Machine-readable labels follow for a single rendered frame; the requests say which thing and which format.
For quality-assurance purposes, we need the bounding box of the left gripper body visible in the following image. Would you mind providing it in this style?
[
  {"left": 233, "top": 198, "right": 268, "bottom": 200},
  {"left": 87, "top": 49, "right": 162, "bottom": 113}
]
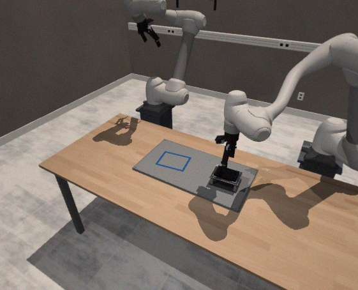
[{"left": 224, "top": 132, "right": 239, "bottom": 149}]

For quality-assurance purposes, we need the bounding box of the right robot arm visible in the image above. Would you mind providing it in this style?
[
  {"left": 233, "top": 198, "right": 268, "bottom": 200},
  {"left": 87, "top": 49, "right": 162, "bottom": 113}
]
[{"left": 123, "top": 0, "right": 206, "bottom": 113}]

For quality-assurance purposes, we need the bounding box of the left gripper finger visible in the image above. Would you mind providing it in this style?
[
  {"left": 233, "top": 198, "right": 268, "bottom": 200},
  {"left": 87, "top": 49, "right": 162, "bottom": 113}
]
[
  {"left": 229, "top": 142, "right": 237, "bottom": 158},
  {"left": 221, "top": 142, "right": 234, "bottom": 174}
]

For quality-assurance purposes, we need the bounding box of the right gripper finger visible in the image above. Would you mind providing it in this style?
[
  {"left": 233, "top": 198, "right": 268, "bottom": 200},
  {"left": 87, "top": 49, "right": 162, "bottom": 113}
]
[
  {"left": 137, "top": 26, "right": 147, "bottom": 42},
  {"left": 144, "top": 27, "right": 161, "bottom": 47}
]

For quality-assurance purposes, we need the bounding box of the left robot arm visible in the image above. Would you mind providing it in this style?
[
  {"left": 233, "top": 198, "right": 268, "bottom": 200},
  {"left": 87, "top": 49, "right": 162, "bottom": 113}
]
[{"left": 223, "top": 33, "right": 358, "bottom": 171}]

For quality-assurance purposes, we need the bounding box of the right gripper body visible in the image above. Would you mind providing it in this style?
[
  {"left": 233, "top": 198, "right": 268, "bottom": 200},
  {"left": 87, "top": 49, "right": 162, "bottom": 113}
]
[{"left": 137, "top": 18, "right": 149, "bottom": 32}]

